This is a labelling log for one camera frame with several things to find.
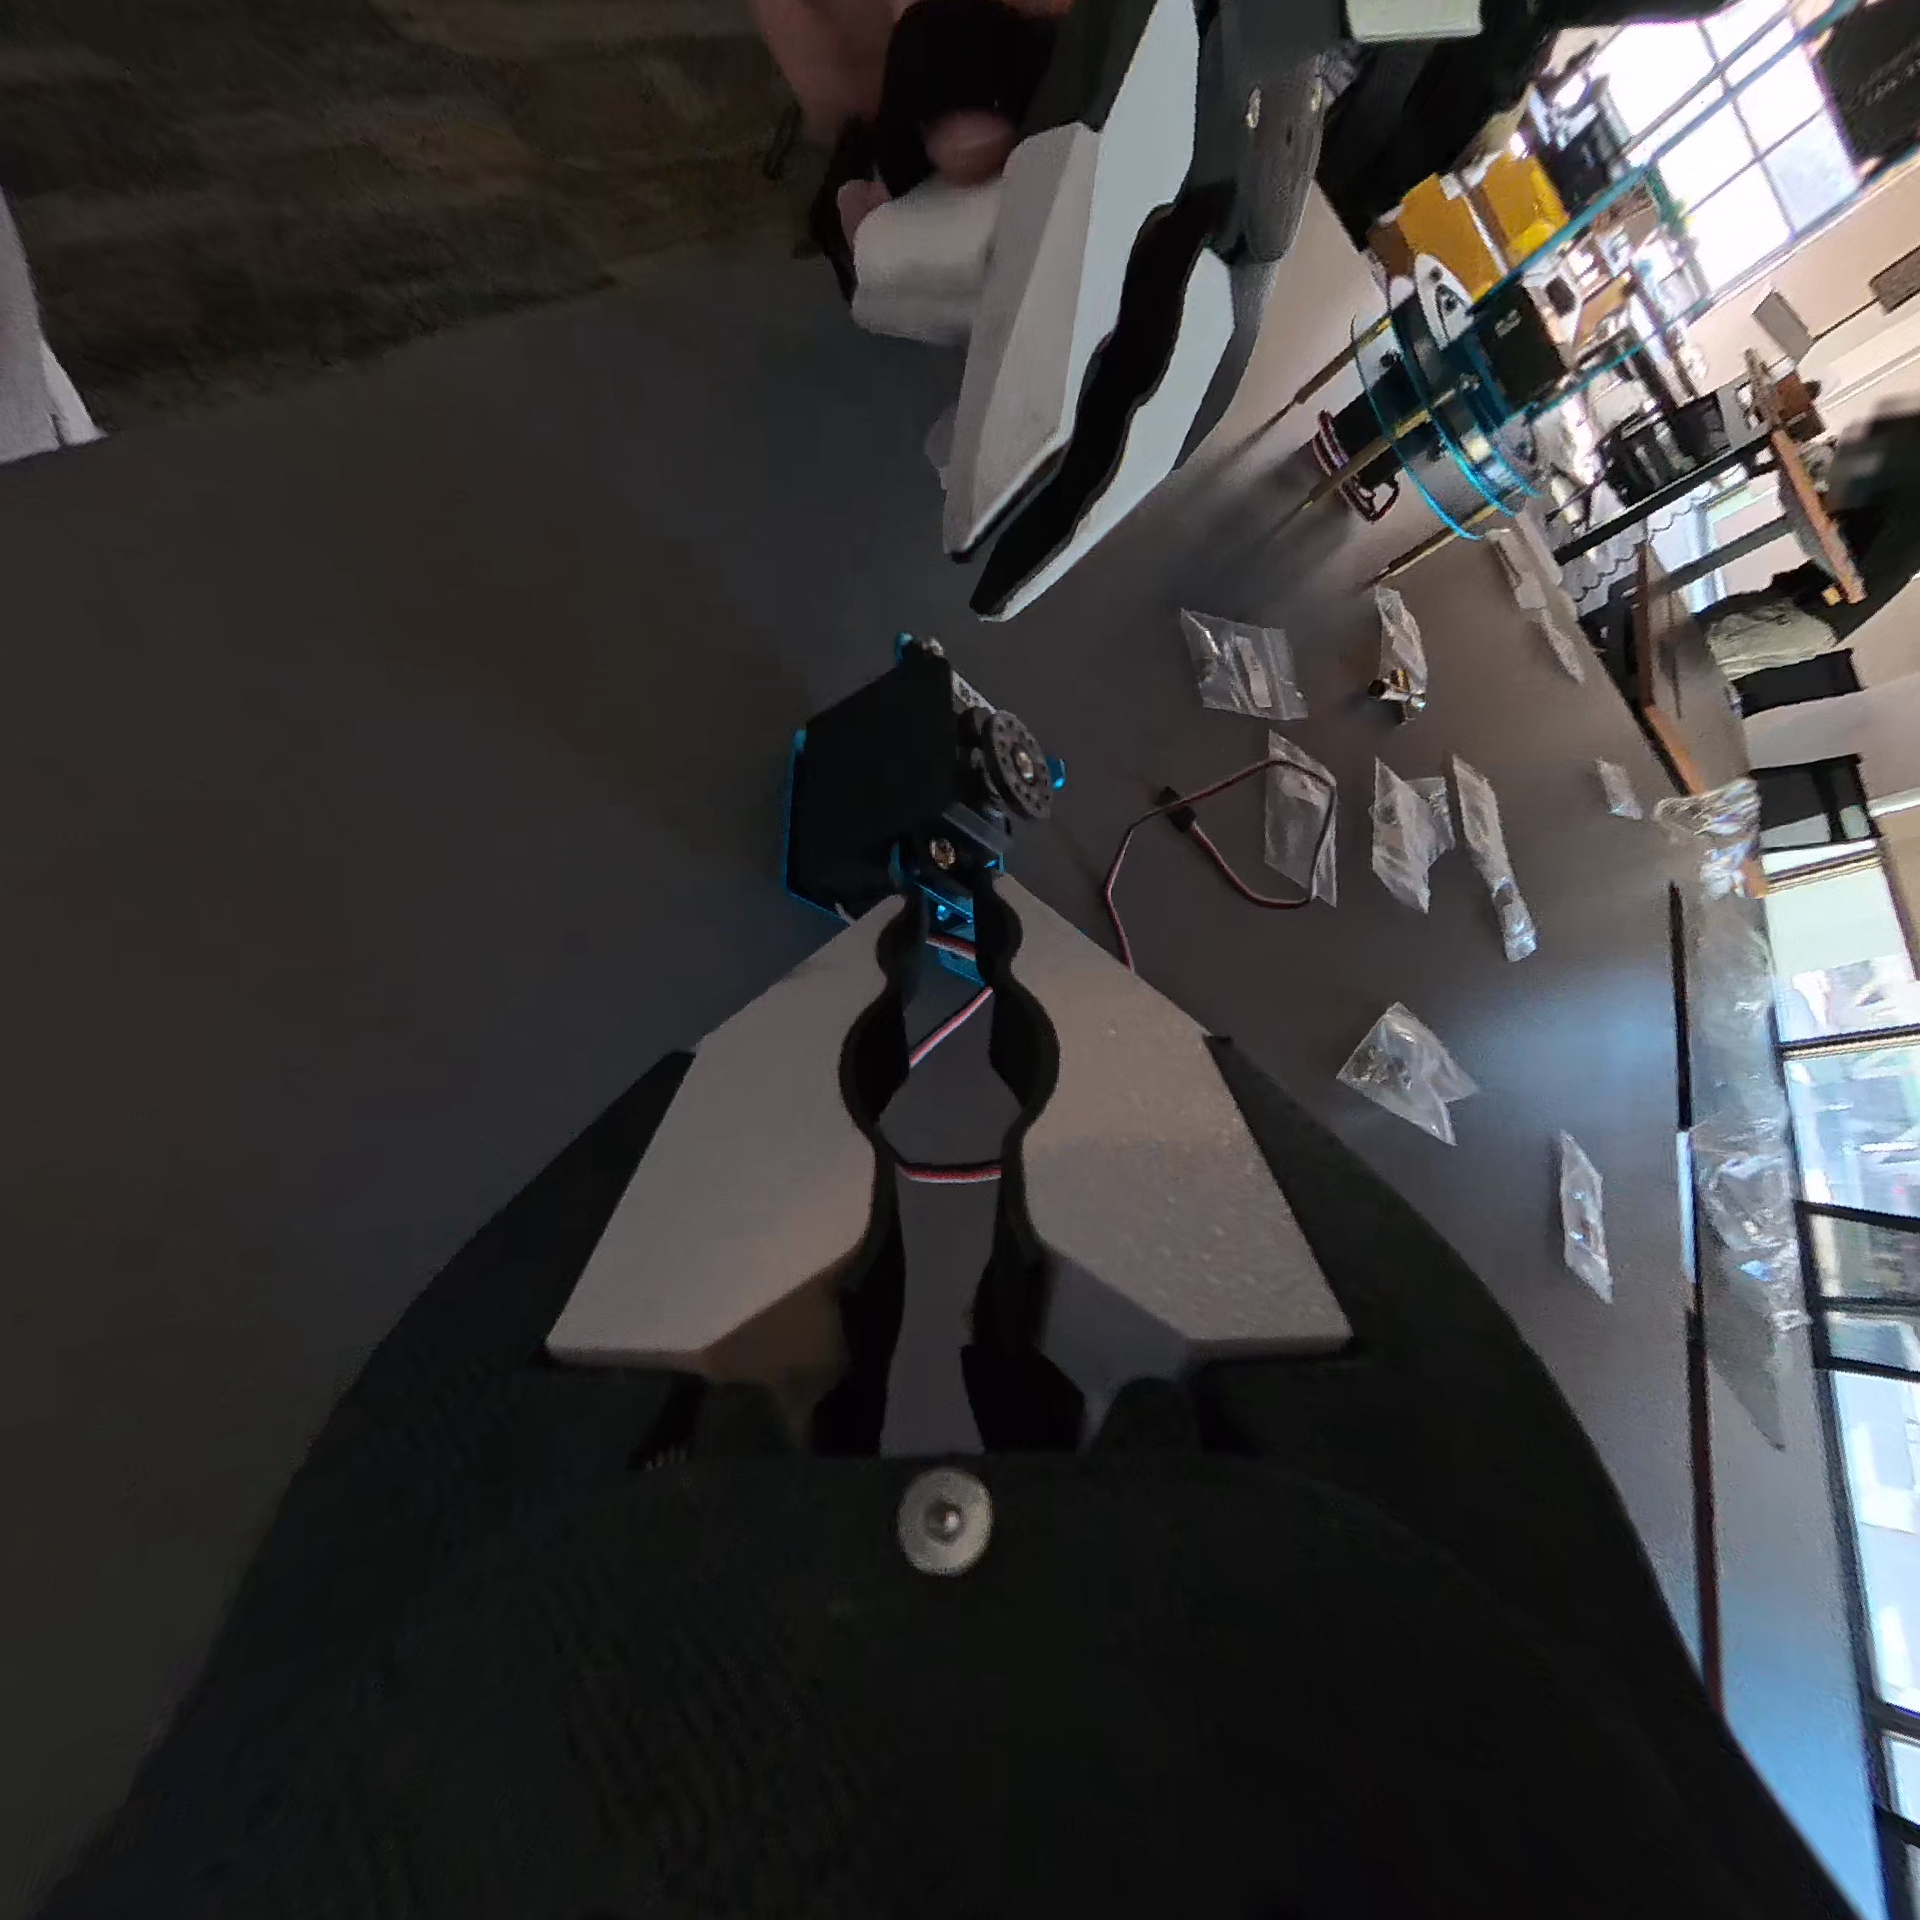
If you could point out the clear plastic screw bag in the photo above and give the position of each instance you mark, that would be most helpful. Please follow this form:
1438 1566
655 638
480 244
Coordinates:
1397 638
1302 819
1616 786
1406 832
1545 599
1237 662
1403 1066

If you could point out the person's white top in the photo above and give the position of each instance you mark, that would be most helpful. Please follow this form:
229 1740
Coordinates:
37 376

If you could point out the small brass wrench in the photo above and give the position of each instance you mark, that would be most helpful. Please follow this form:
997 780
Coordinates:
1395 694

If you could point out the blue toy robot arm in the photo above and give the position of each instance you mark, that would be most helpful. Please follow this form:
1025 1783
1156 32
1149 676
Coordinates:
1464 376

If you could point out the small clear bag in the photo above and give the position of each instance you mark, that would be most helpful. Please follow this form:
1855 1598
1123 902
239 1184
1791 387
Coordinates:
1583 1215

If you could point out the servo with blue bracket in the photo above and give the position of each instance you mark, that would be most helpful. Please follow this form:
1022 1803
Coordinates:
886 780

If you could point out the black mesh chair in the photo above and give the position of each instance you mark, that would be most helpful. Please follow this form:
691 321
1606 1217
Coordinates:
1861 1275
1815 803

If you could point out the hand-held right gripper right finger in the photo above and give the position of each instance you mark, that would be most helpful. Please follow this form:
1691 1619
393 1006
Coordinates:
1172 1200

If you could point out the yellow box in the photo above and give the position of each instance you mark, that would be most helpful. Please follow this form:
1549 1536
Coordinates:
1440 240

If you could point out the dark grey desk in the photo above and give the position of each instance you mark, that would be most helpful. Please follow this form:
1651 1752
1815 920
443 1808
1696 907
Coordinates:
375 751

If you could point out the crumpled clear plastic film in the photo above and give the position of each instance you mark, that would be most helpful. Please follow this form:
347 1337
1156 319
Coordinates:
1741 1050

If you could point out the long clear screw bag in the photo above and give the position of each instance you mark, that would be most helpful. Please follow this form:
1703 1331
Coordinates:
1493 856

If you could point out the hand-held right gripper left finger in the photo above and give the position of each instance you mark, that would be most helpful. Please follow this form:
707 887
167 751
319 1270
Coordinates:
720 1200

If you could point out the person's left hand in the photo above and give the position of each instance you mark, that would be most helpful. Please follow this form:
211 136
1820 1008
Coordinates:
820 43

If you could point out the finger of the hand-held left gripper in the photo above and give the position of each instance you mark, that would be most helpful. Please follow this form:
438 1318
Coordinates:
1185 388
1079 224

